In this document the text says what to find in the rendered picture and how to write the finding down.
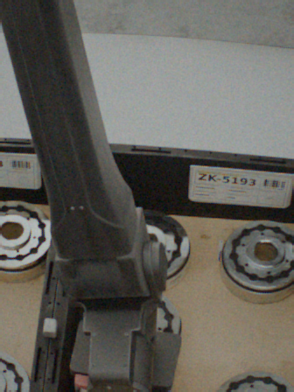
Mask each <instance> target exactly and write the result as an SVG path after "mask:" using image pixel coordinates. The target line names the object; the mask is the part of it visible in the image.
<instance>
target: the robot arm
mask: <svg viewBox="0 0 294 392"><path fill-rule="evenodd" d="M74 6H75V4H74V0H0V22H1V24H0V25H1V26H2V29H3V35H4V40H5V43H6V45H7V46H6V47H7V49H8V53H9V57H10V61H11V65H12V68H13V73H14V75H15V78H16V79H15V81H16V83H17V87H18V89H17V90H18V92H19V94H20V97H21V99H20V100H21V102H22V104H23V107H24V114H25V117H26V120H27V124H28V127H29V131H30V133H31V134H30V135H31V140H32V142H33V145H34V148H35V149H34V150H35V153H36V156H37V159H38V163H39V166H40V171H41V174H42V177H43V180H44V182H45V188H46V191H47V196H48V200H49V210H50V217H51V225H50V235H51V237H52V242H53V244H54V247H55V249H56V252H57V253H56V257H55V263H56V266H57V268H56V270H57V274H58V278H59V280H60V282H61V284H62V286H63V289H64V291H65V293H66V296H67V298H68V299H69V301H70V304H71V306H72V307H83V308H84V309H85V312H84V319H83V320H82V321H81V322H80V325H79V328H78V332H77V338H76V341H75V344H74V350H73V356H72V358H71V364H70V373H71V375H72V376H75V385H76V386H77V387H80V388H82V389H85V390H86V391H87V392H168V391H170V390H171V389H172V384H173V380H174V375H175V370H176V366H177V361H178V357H179V350H180V347H181V340H182V337H181V336H180V335H179V334H176V333H170V332H157V320H158V304H162V298H163V291H166V280H167V266H168V259H167V255H166V253H165V248H164V245H163V243H162V242H154V241H150V238H149V235H148V231H147V227H146V223H145V219H144V213H143V209H142V208H141V207H138V208H135V204H134V200H133V197H132V192H131V190H130V188H129V187H128V185H127V184H126V183H125V182H124V180H123V178H122V176H121V174H120V172H119V171H118V169H117V167H116V163H115V161H114V159H113V157H112V154H111V151H110V148H109V140H108V137H107V133H106V130H105V127H104V123H103V120H102V114H101V111H100V108H99V101H98V98H97V94H96V92H95V86H94V83H93V76H92V73H91V71H90V67H89V64H88V56H87V53H86V50H85V47H84V46H85V44H84V41H83V37H82V35H81V28H80V24H79V21H78V15H77V12H76V9H75V7H74Z"/></svg>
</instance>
